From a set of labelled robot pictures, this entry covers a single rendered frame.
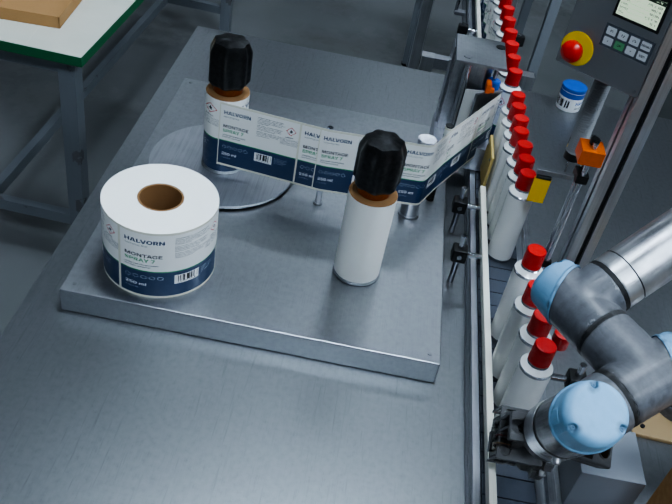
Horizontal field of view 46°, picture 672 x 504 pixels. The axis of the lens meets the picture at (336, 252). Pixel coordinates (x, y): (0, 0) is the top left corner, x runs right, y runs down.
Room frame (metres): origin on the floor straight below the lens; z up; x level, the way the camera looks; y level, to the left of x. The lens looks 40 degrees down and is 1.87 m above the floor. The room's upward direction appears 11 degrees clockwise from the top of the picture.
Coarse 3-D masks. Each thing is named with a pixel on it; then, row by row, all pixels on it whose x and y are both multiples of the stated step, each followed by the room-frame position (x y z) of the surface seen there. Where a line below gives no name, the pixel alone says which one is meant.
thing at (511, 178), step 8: (520, 160) 1.34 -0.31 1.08; (528, 160) 1.34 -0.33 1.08; (520, 168) 1.33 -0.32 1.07; (512, 176) 1.33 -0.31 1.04; (504, 184) 1.34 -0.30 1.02; (504, 192) 1.33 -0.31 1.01; (496, 208) 1.34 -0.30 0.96; (496, 216) 1.33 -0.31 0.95; (488, 232) 1.34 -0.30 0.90; (488, 240) 1.33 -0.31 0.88
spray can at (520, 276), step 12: (528, 252) 1.05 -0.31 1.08; (540, 252) 1.06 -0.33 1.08; (516, 264) 1.06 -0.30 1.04; (528, 264) 1.05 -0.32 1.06; (540, 264) 1.05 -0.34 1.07; (516, 276) 1.05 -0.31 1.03; (528, 276) 1.04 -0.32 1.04; (516, 288) 1.04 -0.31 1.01; (504, 300) 1.05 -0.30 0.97; (504, 312) 1.04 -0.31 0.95; (492, 324) 1.06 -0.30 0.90; (504, 324) 1.04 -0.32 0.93; (492, 336) 1.05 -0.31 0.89
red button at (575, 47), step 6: (570, 42) 1.31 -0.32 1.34; (576, 42) 1.31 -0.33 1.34; (564, 48) 1.31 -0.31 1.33; (570, 48) 1.31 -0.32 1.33; (576, 48) 1.30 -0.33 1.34; (582, 48) 1.31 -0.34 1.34; (564, 54) 1.31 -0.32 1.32; (570, 54) 1.30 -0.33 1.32; (576, 54) 1.30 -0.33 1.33; (570, 60) 1.30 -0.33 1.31; (576, 60) 1.30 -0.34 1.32
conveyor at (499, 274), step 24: (504, 264) 1.27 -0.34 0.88; (480, 288) 1.18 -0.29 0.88; (504, 288) 1.19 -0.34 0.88; (480, 312) 1.11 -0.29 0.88; (480, 336) 1.05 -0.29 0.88; (480, 360) 0.99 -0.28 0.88; (480, 384) 0.93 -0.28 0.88; (480, 408) 0.88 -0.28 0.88; (480, 432) 0.83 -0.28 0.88; (480, 456) 0.80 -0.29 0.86; (504, 480) 0.75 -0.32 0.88; (528, 480) 0.75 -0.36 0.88
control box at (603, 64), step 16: (576, 0) 1.36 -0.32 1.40; (592, 0) 1.33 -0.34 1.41; (608, 0) 1.32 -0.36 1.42; (576, 16) 1.34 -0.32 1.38; (592, 16) 1.33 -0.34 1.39; (608, 16) 1.31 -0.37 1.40; (576, 32) 1.34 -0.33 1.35; (592, 32) 1.32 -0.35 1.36; (640, 32) 1.28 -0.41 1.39; (560, 48) 1.35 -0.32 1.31; (592, 48) 1.31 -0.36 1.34; (608, 48) 1.30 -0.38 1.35; (656, 48) 1.26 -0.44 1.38; (576, 64) 1.32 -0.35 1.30; (592, 64) 1.31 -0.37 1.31; (608, 64) 1.29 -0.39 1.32; (624, 64) 1.28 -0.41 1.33; (640, 64) 1.27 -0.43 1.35; (608, 80) 1.29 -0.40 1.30; (624, 80) 1.27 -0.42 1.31; (640, 80) 1.26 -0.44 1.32
